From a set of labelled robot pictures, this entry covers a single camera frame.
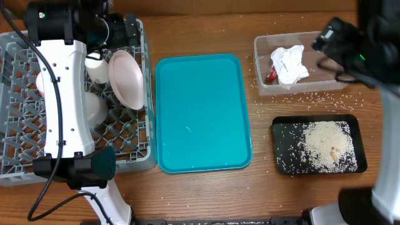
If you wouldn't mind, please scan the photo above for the black tray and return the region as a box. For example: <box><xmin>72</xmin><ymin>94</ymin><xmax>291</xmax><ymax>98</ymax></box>
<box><xmin>272</xmin><ymin>114</ymin><xmax>368</xmax><ymax>175</ymax></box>

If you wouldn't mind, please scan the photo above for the white paper cup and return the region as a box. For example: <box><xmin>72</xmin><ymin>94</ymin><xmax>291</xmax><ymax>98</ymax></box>
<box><xmin>85</xmin><ymin>52</ymin><xmax>109</xmax><ymax>84</ymax></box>

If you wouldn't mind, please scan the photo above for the pile of rice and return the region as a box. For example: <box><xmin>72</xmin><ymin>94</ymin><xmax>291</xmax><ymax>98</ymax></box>
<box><xmin>298</xmin><ymin>121</ymin><xmax>358</xmax><ymax>173</ymax></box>

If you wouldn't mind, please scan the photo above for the red snack wrapper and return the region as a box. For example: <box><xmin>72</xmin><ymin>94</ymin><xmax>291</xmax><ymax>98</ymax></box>
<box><xmin>265</xmin><ymin>66</ymin><xmax>278</xmax><ymax>82</ymax></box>

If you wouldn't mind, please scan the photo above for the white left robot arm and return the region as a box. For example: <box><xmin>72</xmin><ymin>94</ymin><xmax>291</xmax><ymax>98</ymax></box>
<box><xmin>21</xmin><ymin>1</ymin><xmax>138</xmax><ymax>224</ymax></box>

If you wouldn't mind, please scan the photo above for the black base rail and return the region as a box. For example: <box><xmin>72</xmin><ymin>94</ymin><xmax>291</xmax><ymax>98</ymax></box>
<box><xmin>139</xmin><ymin>216</ymin><xmax>308</xmax><ymax>225</ymax></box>

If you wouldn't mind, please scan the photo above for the small white plate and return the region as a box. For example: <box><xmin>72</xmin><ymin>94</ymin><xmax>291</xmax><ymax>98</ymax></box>
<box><xmin>35</xmin><ymin>73</ymin><xmax>45</xmax><ymax>98</ymax></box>

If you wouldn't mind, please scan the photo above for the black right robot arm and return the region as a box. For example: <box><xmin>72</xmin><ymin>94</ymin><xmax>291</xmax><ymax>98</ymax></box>
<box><xmin>302</xmin><ymin>0</ymin><xmax>399</xmax><ymax>224</ymax></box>

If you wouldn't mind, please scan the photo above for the grey dishwasher rack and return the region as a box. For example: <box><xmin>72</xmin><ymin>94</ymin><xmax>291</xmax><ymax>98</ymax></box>
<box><xmin>1</xmin><ymin>20</ymin><xmax>157</xmax><ymax>186</ymax></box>

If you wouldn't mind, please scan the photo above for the teal plastic tray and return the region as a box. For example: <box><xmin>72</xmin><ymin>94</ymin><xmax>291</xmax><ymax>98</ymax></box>
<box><xmin>155</xmin><ymin>53</ymin><xmax>253</xmax><ymax>174</ymax></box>

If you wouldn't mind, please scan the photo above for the clear plastic bin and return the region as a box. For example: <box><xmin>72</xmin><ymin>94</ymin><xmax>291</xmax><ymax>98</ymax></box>
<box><xmin>253</xmin><ymin>31</ymin><xmax>347</xmax><ymax>96</ymax></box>

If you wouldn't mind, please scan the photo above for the grey-green bowl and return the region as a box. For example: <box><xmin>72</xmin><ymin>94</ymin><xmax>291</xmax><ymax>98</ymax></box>
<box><xmin>85</xmin><ymin>92</ymin><xmax>108</xmax><ymax>129</ymax></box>

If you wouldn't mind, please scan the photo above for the large white plate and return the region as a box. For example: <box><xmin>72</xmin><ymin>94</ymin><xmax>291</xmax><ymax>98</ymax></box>
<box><xmin>108</xmin><ymin>50</ymin><xmax>144</xmax><ymax>110</ymax></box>

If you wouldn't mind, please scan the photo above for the white napkin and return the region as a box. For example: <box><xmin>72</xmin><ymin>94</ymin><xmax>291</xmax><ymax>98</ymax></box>
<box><xmin>271</xmin><ymin>45</ymin><xmax>309</xmax><ymax>89</ymax></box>

